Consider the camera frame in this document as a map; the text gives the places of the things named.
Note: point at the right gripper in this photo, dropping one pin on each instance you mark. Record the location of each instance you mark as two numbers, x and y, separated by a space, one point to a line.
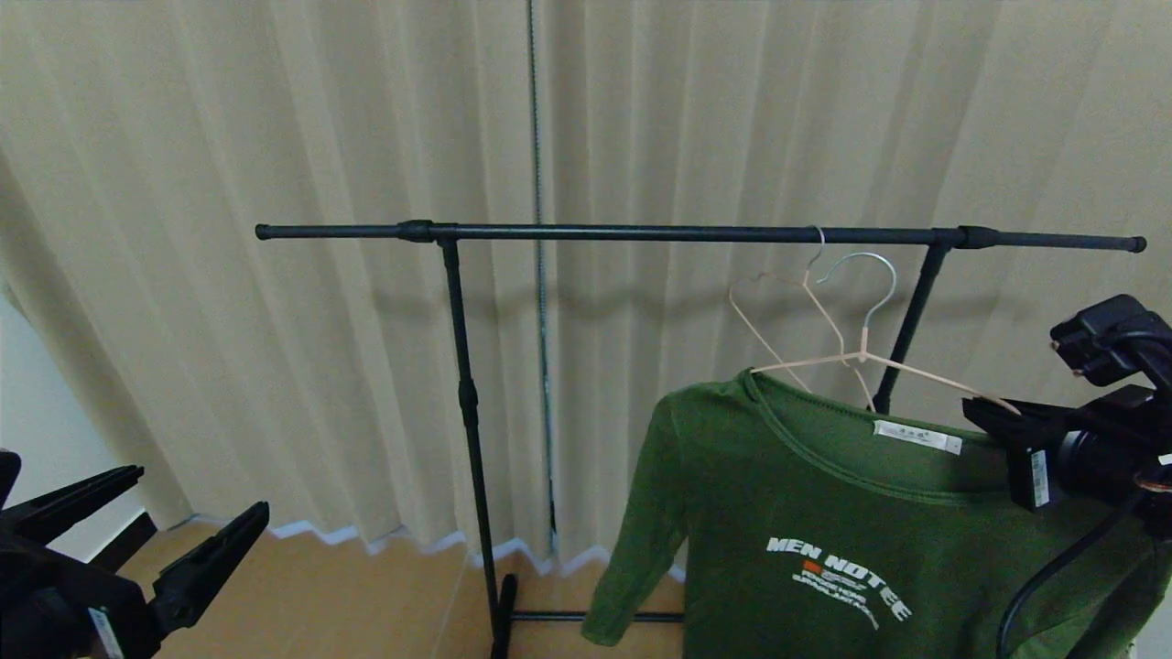
1099 462

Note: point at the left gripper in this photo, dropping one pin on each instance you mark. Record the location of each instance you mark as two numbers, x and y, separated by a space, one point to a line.
55 613

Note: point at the pink clothes hanger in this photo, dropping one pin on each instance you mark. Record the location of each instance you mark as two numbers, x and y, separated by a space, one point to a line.
808 277
862 352

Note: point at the green printed sleeveless shirt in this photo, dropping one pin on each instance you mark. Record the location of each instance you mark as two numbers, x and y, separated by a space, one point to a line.
824 503

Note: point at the black clothes rack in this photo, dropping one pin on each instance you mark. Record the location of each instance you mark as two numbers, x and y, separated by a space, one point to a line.
641 232

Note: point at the beige curtain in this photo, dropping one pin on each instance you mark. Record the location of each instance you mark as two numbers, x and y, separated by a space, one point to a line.
229 137

